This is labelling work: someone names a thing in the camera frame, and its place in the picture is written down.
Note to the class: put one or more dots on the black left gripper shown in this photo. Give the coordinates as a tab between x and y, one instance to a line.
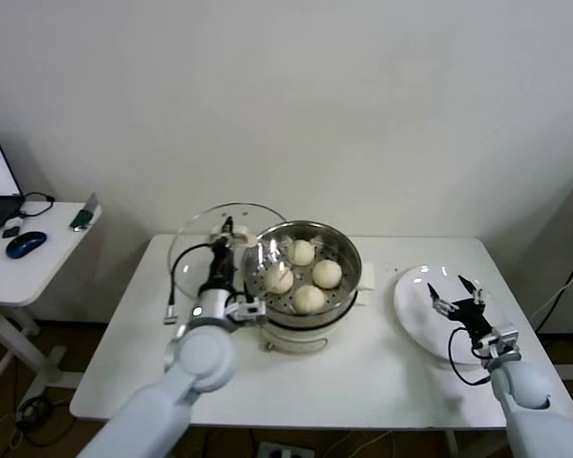
221	267

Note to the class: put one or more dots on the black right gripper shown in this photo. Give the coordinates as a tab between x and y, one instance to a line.
470	317

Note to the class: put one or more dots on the round glass pot lid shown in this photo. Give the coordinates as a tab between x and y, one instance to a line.
241	235

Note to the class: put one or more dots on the white steamed baozi bun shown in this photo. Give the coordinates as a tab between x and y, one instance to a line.
300	253
309	299
279	280
326	274

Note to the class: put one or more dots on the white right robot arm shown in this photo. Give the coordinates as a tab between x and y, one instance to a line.
530	386

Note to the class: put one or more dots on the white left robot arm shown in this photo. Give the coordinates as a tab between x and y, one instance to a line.
200	353

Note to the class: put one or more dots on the perforated steel steamer basket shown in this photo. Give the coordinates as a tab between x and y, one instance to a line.
348	267

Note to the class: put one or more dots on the round white plate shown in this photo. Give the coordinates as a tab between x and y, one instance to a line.
410	305

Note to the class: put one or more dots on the white electric cooker base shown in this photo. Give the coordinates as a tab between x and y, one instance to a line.
296	341

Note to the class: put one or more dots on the green silver flat tool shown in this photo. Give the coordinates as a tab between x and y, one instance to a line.
82	219

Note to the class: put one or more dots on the white side table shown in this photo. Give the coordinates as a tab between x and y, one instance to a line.
38	276

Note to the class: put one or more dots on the blue computer mouse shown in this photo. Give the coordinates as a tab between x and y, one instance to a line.
26	243

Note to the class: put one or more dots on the small white adapter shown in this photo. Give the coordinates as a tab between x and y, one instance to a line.
16	221

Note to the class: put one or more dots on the small black dongle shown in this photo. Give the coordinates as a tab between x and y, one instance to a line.
12	232

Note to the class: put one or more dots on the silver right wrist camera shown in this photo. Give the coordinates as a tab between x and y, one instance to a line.
506	339

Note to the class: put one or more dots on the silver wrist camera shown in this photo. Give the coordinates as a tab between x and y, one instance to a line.
506	339
248	310

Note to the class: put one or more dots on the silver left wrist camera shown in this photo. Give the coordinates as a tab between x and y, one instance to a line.
248	310

